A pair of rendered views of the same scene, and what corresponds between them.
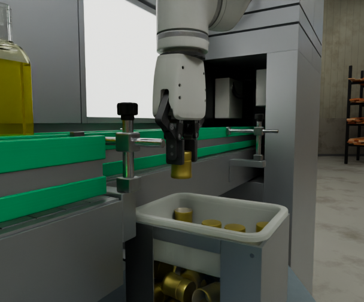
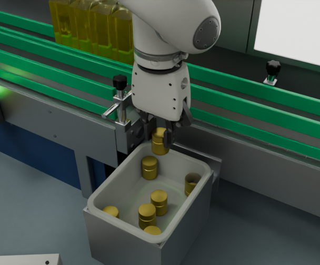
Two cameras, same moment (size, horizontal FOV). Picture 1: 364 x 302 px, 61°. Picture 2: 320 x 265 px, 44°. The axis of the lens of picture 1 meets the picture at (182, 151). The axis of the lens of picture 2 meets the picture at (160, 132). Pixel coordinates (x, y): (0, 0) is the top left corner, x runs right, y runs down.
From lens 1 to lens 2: 0.88 m
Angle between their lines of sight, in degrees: 87
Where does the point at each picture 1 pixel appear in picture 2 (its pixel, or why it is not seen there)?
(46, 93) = not seen: hidden behind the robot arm
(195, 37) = (136, 54)
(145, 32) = not seen: outside the picture
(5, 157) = (62, 79)
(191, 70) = (146, 78)
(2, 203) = (63, 94)
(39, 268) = (71, 126)
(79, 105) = (246, 36)
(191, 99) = (147, 100)
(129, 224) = (121, 145)
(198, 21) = (137, 42)
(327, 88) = not seen: outside the picture
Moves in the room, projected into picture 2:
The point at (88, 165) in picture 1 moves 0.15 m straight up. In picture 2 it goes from (103, 99) to (96, 34)
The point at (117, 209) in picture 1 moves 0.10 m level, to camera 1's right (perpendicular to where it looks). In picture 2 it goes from (110, 131) to (106, 163)
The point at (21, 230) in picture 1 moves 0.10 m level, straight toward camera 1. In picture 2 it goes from (65, 109) to (21, 121)
